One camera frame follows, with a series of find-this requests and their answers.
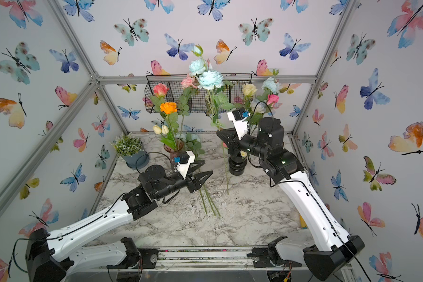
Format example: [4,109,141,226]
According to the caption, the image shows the white tulip buds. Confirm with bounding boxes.
[153,125,169,135]

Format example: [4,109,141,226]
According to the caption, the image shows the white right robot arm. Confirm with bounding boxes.
[217,113,365,282]

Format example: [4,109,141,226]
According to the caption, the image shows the light blue flower stem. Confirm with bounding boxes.
[184,133,222,217]
[258,76,280,103]
[177,132,209,215]

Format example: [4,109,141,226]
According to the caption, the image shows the magenta rose flower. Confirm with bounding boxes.
[266,94,279,107]

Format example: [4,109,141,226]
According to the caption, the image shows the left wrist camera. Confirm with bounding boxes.
[175,151,196,179]

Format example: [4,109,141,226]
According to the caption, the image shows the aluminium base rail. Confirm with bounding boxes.
[56,246,304,272]

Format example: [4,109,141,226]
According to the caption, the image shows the pink ribbed glass vase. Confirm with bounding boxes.
[163,139,185,163]

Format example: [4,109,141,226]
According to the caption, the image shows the black ribbed vase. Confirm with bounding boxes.
[229,155,247,176]

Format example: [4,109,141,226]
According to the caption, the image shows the orange flower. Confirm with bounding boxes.
[160,102,177,115]

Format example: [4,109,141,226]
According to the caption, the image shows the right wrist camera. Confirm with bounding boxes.
[227,108,250,140]

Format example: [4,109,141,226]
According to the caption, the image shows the light blue flower bunch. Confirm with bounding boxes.
[188,45,235,195]

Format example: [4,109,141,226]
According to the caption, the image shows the blue plant pot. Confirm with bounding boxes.
[122,150,150,170]

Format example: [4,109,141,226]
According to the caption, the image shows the green artificial bush plant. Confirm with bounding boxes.
[110,135,143,156]

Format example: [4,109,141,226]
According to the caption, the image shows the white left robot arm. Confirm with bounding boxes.
[25,161,213,282]

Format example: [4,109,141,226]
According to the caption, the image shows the black wire wall basket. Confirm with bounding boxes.
[144,73,253,114]

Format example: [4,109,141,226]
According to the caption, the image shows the pink rose flower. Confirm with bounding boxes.
[153,83,169,98]

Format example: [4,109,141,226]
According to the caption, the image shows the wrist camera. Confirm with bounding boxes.
[227,108,250,140]
[175,151,196,179]

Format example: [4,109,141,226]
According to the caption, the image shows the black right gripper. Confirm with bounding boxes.
[219,129,273,165]

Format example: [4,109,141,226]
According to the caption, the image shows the yellow rose flower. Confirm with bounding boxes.
[242,83,257,99]

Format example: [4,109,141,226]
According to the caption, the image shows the pink peony flower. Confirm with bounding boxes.
[181,75,198,89]

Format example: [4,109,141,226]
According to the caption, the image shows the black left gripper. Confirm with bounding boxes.
[153,160,211,203]

